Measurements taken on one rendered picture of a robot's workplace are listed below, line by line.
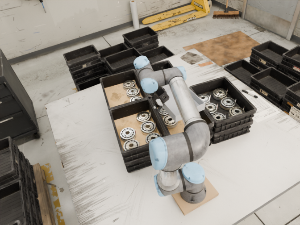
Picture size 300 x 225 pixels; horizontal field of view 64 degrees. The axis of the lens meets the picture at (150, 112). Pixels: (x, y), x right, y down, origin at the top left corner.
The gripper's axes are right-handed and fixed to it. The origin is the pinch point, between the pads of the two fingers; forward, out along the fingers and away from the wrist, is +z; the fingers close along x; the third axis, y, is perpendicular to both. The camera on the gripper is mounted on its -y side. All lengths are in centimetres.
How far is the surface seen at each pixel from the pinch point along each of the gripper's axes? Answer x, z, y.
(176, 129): 1.1, 25.4, -2.6
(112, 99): 22, 19, 52
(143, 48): -50, 77, 161
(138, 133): 22.4, 18.9, 9.7
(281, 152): -42, 52, -49
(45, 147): 114, 77, 122
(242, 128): -35, 43, -24
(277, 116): -66, 59, -27
